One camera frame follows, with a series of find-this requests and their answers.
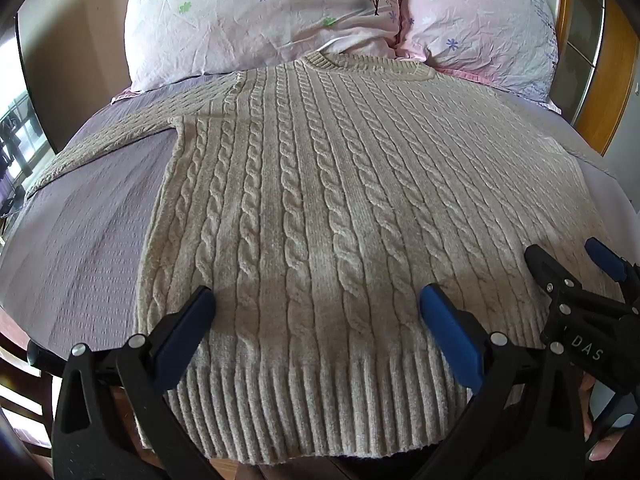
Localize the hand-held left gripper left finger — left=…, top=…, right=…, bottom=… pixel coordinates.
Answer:
left=28, top=285, right=224, bottom=480

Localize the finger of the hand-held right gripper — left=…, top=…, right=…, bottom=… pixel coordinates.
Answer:
left=584, top=237, right=640, bottom=307
left=523, top=243, right=584, bottom=307

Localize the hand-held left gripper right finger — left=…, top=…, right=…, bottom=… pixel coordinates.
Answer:
left=419, top=283, right=587, bottom=480

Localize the beige cable-knit sweater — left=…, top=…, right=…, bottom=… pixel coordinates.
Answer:
left=25, top=52, right=627, bottom=464

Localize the person's right hand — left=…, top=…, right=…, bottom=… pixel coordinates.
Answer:
left=578, top=374, right=640, bottom=462

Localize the lavender bed sheet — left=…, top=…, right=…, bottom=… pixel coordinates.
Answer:
left=0, top=67, right=640, bottom=362

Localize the wooden headboard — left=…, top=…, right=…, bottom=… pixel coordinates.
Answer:
left=550, top=0, right=640, bottom=157

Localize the pink floral pillow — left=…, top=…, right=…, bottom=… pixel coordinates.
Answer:
left=395, top=0, right=560, bottom=107

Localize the window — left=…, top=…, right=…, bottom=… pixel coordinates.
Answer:
left=0, top=37, right=53, bottom=221

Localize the white floral pillow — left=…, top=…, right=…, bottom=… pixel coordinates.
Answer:
left=122, top=0, right=407, bottom=94

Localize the wooden bed frame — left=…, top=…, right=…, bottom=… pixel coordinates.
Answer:
left=0, top=310, right=68, bottom=443

